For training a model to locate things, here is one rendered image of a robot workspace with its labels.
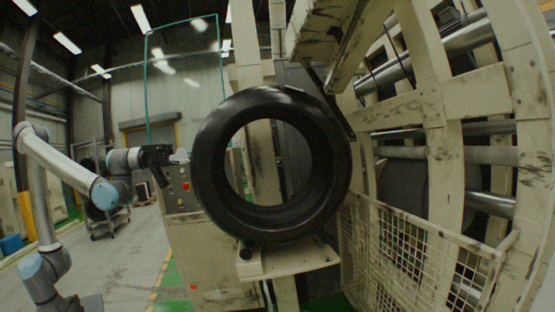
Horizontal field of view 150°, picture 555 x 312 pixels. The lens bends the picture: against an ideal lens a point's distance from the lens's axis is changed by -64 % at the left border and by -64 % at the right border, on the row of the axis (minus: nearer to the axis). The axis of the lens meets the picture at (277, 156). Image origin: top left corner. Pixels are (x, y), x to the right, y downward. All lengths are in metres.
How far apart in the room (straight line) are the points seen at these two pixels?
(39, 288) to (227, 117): 1.07
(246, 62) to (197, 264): 1.27
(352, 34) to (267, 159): 0.66
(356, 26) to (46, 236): 1.50
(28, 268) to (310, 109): 1.27
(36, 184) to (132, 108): 10.10
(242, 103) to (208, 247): 1.02
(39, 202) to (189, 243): 0.95
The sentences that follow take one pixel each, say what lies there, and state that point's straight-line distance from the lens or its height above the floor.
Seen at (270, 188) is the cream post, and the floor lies 1.04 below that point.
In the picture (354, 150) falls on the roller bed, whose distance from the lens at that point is 1.06.
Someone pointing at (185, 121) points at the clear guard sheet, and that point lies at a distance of 1.37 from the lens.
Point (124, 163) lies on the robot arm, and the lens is 0.86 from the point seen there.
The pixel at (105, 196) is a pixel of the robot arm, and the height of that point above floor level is 1.17.
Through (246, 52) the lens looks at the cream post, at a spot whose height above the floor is 1.73.
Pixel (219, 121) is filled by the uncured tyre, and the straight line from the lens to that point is 0.65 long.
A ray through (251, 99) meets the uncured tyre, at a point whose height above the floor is 1.39.
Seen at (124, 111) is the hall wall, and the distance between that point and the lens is 11.23.
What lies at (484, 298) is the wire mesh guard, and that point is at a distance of 0.53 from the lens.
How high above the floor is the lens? 1.24
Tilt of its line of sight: 3 degrees down
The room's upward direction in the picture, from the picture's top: 9 degrees counter-clockwise
